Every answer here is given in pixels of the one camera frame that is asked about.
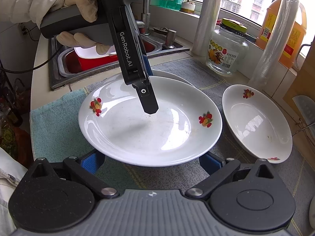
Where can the grey teal checked dish mat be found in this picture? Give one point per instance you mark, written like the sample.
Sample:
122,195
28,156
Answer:
61,127

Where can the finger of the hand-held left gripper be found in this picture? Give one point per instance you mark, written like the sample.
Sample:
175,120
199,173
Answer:
147,66
147,100

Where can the person's left forearm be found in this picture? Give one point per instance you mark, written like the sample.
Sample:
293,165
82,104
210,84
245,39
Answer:
29,0

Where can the steel faucet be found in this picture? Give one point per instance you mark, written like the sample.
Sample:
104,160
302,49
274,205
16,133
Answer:
146,14

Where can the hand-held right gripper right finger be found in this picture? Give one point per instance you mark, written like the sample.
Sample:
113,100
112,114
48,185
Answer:
211,163

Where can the white fruit-print plate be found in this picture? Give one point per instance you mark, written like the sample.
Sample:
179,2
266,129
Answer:
256,127
137,132
172,75

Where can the person's left hand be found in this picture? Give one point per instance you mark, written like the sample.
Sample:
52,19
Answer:
83,2

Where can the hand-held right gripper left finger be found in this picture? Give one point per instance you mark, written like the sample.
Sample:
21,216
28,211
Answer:
89,162

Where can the glass jar yellow lid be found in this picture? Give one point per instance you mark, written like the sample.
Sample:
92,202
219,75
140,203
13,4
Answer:
226,51

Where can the stainless steel sink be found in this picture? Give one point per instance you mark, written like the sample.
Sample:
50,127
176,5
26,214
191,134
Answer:
55,61

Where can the wooden cutting board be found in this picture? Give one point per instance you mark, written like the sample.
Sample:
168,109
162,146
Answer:
305,83

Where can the small potted plant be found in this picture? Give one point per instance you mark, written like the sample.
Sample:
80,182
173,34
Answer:
188,5

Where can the white plastic bag roll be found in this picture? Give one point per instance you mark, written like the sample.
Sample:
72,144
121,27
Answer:
208,17

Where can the tall clear wrap roll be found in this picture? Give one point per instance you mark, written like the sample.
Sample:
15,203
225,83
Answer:
275,44

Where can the person's white clothing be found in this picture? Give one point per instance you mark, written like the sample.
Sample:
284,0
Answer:
7,189

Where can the steel soap dispenser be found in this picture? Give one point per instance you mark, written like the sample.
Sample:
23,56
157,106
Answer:
171,38

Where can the amber oil jug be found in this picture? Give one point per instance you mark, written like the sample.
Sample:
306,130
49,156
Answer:
268,24

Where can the red plastic basin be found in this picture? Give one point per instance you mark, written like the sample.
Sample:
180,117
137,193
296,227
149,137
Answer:
83,64

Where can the steel drain lid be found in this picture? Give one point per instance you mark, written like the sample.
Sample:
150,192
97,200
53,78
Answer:
160,29

